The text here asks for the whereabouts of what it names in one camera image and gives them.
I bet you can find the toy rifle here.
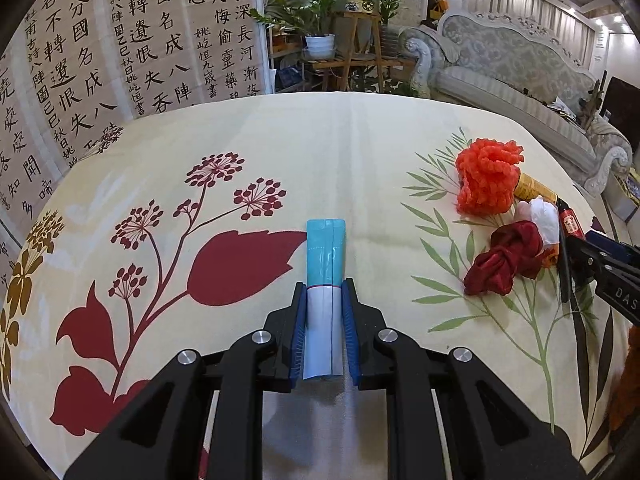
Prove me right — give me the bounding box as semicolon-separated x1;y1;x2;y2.
580;70;608;131

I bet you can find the orange brown cloth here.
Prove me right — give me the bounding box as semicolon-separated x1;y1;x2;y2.
607;325;640;433

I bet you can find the white tissue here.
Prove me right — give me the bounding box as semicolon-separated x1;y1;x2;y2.
515;197;561;248

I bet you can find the small potted plant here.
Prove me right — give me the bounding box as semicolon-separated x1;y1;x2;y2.
385;77;421;98

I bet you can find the floral cream tablecloth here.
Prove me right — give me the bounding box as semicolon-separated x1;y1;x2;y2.
0;91;640;480

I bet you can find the dark cloth covered object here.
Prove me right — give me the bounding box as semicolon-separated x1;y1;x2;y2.
602;76;640;136

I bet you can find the grey storage box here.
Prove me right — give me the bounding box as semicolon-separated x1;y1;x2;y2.
607;170;640;221

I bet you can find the wooden plant stand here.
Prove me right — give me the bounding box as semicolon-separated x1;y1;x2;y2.
300;10;416;93

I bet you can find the black bottle with red label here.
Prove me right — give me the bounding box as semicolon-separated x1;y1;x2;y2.
556;197;586;241

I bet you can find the orange foam fruit net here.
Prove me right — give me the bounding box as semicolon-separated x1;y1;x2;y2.
455;138;526;217

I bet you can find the dark red knotted cloth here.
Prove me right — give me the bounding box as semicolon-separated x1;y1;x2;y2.
463;220;545;297

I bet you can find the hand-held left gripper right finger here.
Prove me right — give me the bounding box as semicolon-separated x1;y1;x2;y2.
341;278;586;480

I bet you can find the ornate grey white sofa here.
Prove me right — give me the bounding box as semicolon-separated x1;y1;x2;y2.
400;10;633;198

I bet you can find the pile of magazines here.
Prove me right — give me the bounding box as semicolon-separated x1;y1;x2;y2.
547;97;581;121

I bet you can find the calligraphy paper wall hanging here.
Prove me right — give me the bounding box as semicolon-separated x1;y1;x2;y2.
0;0;266;281

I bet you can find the leafy plant in white pot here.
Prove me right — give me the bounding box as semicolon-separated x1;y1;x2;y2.
250;0;371;61

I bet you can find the gold label bottle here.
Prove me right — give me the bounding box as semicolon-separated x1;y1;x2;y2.
515;172;558;205

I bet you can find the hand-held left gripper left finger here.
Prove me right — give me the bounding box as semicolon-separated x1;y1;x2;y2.
65;282;307;480

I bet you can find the white metal rack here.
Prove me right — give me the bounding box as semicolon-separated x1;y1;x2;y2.
265;25;306;95

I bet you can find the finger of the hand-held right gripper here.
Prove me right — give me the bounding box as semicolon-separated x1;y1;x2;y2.
565;237;613;286
587;231;640;263

